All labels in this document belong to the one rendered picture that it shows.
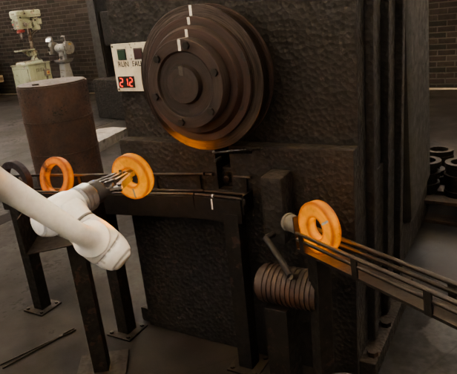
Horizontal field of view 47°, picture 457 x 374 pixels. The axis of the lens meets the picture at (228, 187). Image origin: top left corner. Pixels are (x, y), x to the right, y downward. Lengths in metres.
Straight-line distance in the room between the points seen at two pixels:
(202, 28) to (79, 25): 8.98
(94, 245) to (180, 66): 0.61
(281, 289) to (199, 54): 0.76
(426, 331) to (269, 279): 0.90
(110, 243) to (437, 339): 1.41
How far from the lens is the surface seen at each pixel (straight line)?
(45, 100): 4.49
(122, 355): 2.32
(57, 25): 11.01
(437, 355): 2.24
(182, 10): 1.74
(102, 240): 1.43
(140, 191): 1.77
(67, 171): 2.35
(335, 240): 1.48
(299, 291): 1.63
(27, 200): 1.27
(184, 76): 1.65
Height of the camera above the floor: 1.33
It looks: 19 degrees down
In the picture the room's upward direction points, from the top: 6 degrees counter-clockwise
